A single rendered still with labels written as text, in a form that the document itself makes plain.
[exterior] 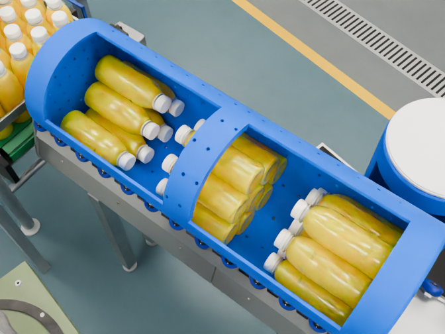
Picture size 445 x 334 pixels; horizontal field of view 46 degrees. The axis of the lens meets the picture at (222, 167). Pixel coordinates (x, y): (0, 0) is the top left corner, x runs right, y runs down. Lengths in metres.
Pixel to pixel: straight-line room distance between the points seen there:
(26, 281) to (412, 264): 0.71
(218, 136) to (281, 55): 1.86
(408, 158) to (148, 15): 2.07
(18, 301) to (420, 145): 0.91
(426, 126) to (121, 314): 1.36
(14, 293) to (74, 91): 0.50
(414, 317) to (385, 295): 0.32
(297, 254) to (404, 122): 0.47
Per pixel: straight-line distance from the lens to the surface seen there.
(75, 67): 1.29
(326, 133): 2.53
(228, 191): 1.03
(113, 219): 1.78
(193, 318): 2.11
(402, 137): 1.28
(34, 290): 1.09
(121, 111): 1.21
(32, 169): 2.14
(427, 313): 1.23
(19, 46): 1.42
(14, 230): 1.95
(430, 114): 1.34
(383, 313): 0.91
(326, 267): 0.98
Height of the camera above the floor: 2.04
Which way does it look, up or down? 59 degrees down
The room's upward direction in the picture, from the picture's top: 1 degrees counter-clockwise
